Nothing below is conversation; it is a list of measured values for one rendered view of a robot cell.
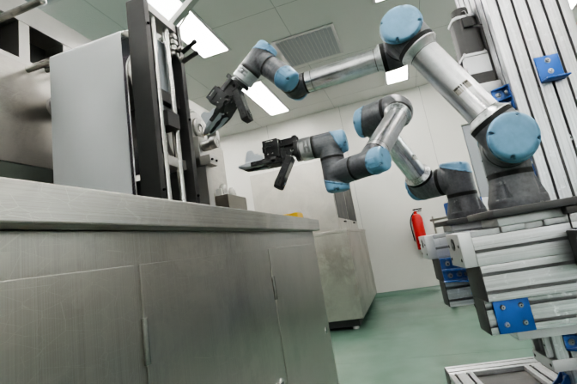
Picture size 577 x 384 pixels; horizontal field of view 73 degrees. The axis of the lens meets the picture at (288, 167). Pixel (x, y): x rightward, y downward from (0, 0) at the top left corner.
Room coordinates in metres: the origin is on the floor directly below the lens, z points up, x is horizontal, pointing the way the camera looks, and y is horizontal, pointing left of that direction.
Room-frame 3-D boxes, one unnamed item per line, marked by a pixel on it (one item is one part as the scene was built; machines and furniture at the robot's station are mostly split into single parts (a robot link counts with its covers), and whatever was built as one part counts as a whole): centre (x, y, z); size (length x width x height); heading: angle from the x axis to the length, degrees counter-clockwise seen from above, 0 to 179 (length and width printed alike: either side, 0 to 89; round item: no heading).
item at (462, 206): (1.59, -0.68, 0.87); 0.15 x 0.15 x 0.10
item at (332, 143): (1.19, -0.14, 1.11); 0.11 x 0.08 x 0.09; 75
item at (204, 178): (1.20, 0.26, 1.05); 0.06 x 0.05 x 0.31; 75
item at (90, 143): (0.97, 0.53, 1.17); 0.34 x 0.05 x 0.54; 75
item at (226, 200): (1.46, 0.40, 1.00); 0.40 x 0.16 x 0.06; 75
